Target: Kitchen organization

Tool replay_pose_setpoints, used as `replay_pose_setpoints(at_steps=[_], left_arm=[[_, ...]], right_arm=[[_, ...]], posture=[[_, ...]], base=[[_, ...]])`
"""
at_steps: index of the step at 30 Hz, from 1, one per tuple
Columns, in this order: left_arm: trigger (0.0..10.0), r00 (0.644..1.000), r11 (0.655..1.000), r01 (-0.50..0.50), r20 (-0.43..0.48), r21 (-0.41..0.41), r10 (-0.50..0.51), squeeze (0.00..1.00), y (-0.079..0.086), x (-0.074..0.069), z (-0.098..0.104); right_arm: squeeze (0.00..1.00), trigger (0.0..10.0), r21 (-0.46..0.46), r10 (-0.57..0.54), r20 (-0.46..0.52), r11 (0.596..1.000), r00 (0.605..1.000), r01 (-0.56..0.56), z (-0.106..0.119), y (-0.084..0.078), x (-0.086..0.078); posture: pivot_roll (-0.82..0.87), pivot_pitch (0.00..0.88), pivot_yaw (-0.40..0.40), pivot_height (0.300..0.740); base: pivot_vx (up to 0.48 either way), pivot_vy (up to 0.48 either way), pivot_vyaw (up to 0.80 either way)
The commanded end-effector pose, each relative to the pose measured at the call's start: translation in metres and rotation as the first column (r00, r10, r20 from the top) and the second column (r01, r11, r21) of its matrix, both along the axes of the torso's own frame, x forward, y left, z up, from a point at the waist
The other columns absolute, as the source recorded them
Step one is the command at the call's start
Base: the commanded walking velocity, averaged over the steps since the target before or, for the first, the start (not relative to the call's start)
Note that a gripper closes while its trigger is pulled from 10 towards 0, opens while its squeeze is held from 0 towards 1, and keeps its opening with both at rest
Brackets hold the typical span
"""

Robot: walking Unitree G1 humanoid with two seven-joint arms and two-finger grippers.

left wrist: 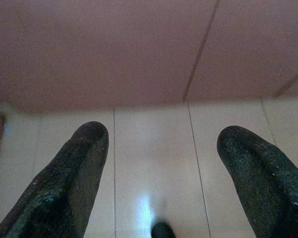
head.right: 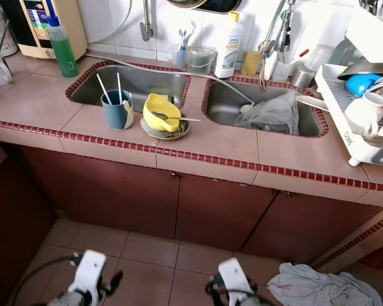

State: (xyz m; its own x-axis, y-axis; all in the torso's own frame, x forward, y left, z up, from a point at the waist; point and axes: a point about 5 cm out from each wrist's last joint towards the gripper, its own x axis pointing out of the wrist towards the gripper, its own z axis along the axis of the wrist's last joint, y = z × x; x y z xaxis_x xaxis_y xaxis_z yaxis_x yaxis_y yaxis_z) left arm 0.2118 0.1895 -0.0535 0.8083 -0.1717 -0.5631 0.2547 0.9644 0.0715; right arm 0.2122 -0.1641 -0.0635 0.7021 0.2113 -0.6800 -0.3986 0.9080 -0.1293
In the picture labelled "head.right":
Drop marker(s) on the blue bowl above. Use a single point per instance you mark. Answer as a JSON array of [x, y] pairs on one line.
[[360, 83]]

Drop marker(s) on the green dish soap bottle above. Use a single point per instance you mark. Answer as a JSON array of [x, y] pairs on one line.
[[64, 54]]

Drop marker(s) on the chrome faucet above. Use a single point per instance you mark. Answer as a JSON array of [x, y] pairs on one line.
[[271, 44]]

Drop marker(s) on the blue grey mug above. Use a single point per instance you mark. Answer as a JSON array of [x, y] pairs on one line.
[[117, 109]]

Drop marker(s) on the toothbrush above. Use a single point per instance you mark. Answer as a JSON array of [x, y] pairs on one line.
[[186, 35]]

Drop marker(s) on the white chopstick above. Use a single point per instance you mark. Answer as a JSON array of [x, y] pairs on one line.
[[119, 86], [103, 86]]

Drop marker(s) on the steel cup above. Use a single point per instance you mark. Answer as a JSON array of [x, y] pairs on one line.
[[303, 76]]

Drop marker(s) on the clear plastic cup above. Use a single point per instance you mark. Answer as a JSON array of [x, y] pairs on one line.
[[200, 60]]

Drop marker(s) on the red brown cabinet door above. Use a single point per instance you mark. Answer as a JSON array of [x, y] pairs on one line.
[[220, 210], [306, 226], [102, 191]]

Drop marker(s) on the hanging dark pan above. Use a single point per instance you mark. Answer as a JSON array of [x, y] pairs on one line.
[[210, 5]]

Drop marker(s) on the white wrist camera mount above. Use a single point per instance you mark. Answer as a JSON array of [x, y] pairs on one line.
[[236, 275], [90, 269]]

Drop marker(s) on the white printed mug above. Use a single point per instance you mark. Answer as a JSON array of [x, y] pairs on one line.
[[0, 70]]

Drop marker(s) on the large steel mixing bowl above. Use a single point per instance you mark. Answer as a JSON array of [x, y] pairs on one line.
[[364, 67]]

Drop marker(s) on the steel fork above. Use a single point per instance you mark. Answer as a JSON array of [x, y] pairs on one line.
[[175, 134]]

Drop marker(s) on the small white toothbrush cup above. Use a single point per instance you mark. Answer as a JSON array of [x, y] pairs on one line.
[[177, 58]]

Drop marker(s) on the steel spoon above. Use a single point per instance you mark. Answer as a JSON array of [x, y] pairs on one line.
[[185, 118]]

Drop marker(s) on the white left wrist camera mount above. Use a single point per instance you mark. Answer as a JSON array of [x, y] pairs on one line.
[[90, 269]]

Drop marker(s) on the beige water purifier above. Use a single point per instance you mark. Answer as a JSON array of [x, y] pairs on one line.
[[38, 29]]

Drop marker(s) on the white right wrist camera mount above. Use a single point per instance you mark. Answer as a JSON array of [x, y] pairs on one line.
[[236, 275]]

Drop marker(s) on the grey cloth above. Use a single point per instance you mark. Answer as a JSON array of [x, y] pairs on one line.
[[319, 287]]

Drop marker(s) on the white dish rack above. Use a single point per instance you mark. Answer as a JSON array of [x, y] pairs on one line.
[[338, 108]]

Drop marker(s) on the clear plastic bag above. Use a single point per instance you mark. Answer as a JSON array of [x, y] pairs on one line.
[[271, 113]]

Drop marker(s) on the white tube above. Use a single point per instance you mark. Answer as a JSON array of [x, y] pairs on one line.
[[118, 29]]

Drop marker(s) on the steel sink basin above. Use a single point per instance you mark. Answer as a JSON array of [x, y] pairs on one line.
[[223, 108], [147, 80]]

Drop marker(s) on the hanging metal utensil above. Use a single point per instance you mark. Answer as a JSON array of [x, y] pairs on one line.
[[146, 25]]

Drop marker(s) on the plain yellow sponge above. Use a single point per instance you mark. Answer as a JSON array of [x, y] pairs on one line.
[[250, 64]]

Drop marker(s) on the white box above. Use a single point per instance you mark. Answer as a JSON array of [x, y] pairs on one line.
[[370, 32]]

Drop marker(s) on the white bottle yellow cap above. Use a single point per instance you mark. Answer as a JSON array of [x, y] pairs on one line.
[[228, 51]]

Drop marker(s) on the shallow steel bowl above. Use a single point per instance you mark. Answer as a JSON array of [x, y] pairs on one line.
[[182, 132]]

